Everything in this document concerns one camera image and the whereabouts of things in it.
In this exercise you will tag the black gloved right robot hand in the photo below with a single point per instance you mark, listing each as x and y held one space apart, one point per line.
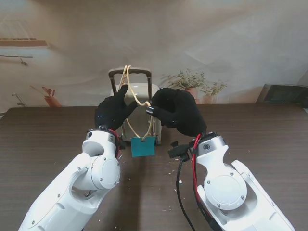
180 111

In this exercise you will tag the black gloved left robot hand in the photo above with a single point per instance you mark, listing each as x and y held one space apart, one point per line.
110 113

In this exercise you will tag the small beige suitcase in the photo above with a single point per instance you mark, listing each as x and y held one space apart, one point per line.
140 118

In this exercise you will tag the teal luggage tag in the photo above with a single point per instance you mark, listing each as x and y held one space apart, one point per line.
142 148

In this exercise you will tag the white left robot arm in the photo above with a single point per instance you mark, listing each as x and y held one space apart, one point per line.
72 192

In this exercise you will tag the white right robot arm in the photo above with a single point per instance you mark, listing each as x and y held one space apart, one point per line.
225 190

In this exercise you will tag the printed backdrop cloth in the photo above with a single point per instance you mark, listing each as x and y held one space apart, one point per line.
216 36

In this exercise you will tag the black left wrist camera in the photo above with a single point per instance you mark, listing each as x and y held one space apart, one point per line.
121 144

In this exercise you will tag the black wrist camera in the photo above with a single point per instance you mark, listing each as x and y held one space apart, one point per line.
121 144
178 151

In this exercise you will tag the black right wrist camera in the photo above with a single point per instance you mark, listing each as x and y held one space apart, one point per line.
178 151

